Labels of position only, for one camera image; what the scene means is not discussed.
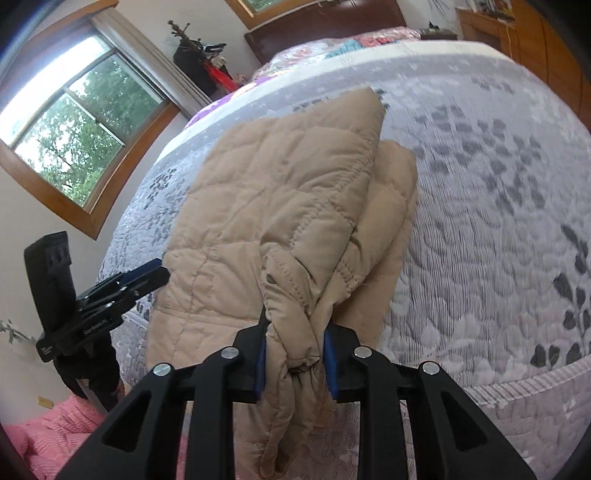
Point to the teal cloth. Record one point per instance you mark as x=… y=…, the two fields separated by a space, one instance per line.
x=344 y=47

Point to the leaf wall decal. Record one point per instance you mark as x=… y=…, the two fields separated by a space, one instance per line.
x=14 y=332

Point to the beige quilted jacket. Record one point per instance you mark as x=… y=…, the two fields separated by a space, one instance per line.
x=277 y=184

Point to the red hanging garment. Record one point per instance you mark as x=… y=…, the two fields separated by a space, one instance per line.
x=219 y=78

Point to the large wood framed window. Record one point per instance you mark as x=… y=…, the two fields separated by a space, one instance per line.
x=78 y=124

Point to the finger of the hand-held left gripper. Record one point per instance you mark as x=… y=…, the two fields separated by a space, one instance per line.
x=138 y=287
x=138 y=272

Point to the pink striped cloth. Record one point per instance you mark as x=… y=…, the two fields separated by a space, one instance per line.
x=55 y=438

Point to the small wood framed window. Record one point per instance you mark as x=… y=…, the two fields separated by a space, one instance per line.
x=268 y=9

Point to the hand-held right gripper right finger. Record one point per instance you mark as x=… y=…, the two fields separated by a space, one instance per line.
x=330 y=369

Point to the purple blanket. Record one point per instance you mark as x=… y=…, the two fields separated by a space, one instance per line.
x=212 y=108

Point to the wooden desk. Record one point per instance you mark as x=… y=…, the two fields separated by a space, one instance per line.
x=485 y=27

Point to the black hanging garment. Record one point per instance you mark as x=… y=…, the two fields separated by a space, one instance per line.
x=189 y=64

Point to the wooden wardrobe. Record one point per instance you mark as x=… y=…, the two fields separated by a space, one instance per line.
x=554 y=55

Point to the floral pillow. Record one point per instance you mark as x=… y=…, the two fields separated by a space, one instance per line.
x=369 y=39

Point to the dark nightstand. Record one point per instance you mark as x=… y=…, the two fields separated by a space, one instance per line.
x=436 y=33

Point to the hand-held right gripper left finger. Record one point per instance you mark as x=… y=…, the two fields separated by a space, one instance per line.
x=260 y=369

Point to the coat rack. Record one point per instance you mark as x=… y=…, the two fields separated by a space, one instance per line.
x=179 y=30

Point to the bed with grey patterned cover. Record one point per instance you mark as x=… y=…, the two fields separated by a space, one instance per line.
x=461 y=230

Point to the beige curtain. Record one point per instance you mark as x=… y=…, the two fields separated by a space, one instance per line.
x=157 y=64

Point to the dark brown headboard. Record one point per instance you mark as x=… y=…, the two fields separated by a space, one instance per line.
x=323 y=23

